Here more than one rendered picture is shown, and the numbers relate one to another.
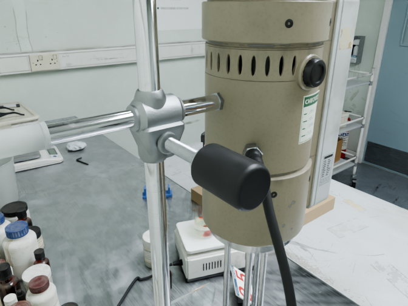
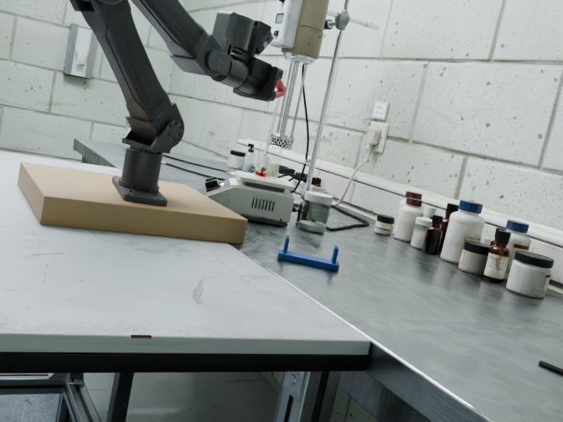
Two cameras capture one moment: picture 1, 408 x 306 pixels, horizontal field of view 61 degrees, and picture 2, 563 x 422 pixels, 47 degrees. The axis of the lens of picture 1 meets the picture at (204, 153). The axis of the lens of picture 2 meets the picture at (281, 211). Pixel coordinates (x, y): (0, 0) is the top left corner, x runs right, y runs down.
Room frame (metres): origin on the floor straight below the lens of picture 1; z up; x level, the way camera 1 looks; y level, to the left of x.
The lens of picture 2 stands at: (2.06, 0.26, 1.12)
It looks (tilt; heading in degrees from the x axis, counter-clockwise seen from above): 8 degrees down; 189
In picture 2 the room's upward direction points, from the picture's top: 12 degrees clockwise
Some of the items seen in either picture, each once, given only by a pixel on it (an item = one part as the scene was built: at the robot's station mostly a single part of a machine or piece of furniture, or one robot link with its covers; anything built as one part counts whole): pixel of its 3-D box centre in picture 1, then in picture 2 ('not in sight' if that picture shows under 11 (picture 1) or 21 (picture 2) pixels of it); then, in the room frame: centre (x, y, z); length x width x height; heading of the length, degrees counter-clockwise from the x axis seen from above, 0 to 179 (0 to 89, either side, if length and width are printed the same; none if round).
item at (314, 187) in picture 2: not in sight; (288, 180); (-0.09, -0.07, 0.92); 0.40 x 0.06 x 0.04; 38
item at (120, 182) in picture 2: not in sight; (141, 170); (0.99, -0.16, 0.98); 0.20 x 0.07 x 0.08; 31
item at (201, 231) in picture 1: (204, 221); (268, 161); (0.69, 0.00, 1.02); 0.06 x 0.05 x 0.08; 22
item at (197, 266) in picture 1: (214, 246); (248, 198); (0.70, -0.03, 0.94); 0.22 x 0.13 x 0.08; 107
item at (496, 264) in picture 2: (24, 224); (498, 255); (0.78, 0.49, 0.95); 0.04 x 0.04 x 0.10
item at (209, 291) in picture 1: (203, 293); not in sight; (0.58, 0.00, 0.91); 0.06 x 0.06 x 0.02
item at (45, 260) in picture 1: (42, 265); (433, 234); (0.63, 0.37, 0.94); 0.03 x 0.03 x 0.08
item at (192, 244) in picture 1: (204, 233); (264, 180); (0.70, 0.00, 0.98); 0.12 x 0.12 x 0.01; 17
